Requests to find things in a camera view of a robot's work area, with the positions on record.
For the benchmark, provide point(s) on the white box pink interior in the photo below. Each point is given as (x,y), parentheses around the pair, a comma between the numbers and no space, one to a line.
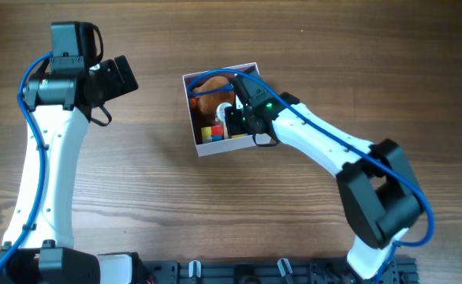
(221,145)

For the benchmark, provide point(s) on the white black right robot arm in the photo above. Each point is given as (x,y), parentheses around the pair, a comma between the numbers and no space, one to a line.
(377,187)

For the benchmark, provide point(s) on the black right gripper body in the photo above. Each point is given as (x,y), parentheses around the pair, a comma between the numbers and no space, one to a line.
(235,121)

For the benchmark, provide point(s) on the colourful puzzle cube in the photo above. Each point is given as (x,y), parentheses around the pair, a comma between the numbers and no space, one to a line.
(211,134)

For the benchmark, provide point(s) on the brown plush bear toy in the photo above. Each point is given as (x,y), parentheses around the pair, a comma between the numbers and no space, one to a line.
(206,105)

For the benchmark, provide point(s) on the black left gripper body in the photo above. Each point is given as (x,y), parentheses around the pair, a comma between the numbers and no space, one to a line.
(113,84)

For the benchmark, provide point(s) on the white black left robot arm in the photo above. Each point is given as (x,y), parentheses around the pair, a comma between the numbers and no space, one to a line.
(57,94)

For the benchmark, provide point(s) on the white wooden rattle drum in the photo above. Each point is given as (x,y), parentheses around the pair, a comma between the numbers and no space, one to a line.
(220,117)

